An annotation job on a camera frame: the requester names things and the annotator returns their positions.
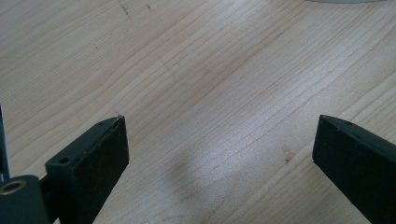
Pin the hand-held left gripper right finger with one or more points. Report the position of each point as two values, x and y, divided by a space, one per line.
358 161

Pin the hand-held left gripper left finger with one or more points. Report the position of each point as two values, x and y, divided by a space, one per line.
90 168

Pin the dark flat object with light edge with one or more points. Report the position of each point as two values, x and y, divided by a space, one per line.
3 149

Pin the grey round object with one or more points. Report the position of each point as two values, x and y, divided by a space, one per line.
342 1

